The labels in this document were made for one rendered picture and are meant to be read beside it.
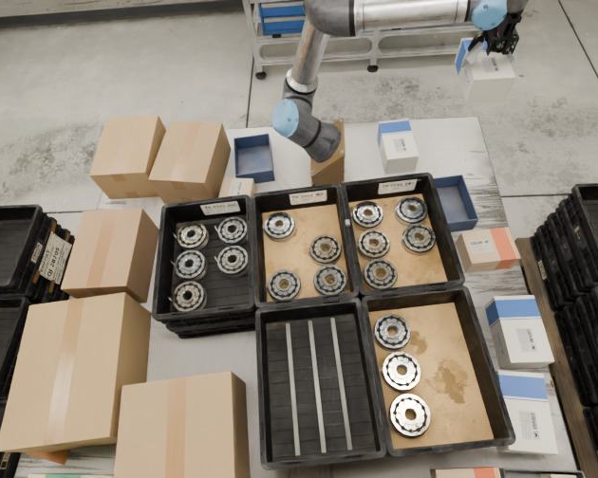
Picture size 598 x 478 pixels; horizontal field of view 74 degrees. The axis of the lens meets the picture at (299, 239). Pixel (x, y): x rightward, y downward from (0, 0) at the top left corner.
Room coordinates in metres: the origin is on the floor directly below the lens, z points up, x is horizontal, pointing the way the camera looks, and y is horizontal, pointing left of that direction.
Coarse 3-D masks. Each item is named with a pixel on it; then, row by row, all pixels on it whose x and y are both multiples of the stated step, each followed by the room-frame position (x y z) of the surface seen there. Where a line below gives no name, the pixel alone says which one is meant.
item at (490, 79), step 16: (464, 48) 1.07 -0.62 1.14; (480, 64) 0.98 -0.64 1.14; (496, 64) 0.97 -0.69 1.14; (464, 80) 0.99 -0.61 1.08; (480, 80) 0.92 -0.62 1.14; (496, 80) 0.91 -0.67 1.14; (512, 80) 0.90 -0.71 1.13; (464, 96) 0.94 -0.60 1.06; (480, 96) 0.91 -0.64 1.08; (496, 96) 0.90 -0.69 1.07
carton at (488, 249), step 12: (504, 228) 0.59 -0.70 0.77; (468, 240) 0.57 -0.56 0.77; (480, 240) 0.56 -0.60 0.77; (492, 240) 0.55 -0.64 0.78; (504, 240) 0.55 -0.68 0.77; (468, 252) 0.52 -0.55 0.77; (480, 252) 0.52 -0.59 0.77; (492, 252) 0.51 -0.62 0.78; (504, 252) 0.50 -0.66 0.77; (516, 252) 0.50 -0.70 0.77; (468, 264) 0.50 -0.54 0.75; (480, 264) 0.48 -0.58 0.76; (492, 264) 0.48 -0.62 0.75; (504, 264) 0.48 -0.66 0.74
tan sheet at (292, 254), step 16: (304, 208) 0.77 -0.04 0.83; (320, 208) 0.76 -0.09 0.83; (336, 208) 0.75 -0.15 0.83; (304, 224) 0.71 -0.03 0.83; (320, 224) 0.70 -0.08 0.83; (336, 224) 0.69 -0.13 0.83; (288, 240) 0.66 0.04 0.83; (304, 240) 0.64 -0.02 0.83; (272, 256) 0.60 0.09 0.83; (288, 256) 0.60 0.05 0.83; (304, 256) 0.59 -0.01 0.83; (272, 272) 0.55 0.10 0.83; (304, 272) 0.53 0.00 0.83; (304, 288) 0.47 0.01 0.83
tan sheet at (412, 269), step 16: (352, 208) 0.74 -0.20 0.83; (384, 208) 0.72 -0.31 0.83; (352, 224) 0.68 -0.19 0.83; (384, 224) 0.65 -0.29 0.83; (400, 224) 0.64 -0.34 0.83; (400, 240) 0.58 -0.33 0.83; (400, 256) 0.53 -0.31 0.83; (416, 256) 0.52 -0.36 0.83; (432, 256) 0.51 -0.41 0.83; (400, 272) 0.47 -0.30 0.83; (416, 272) 0.46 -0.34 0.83; (432, 272) 0.46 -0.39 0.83; (368, 288) 0.44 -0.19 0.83
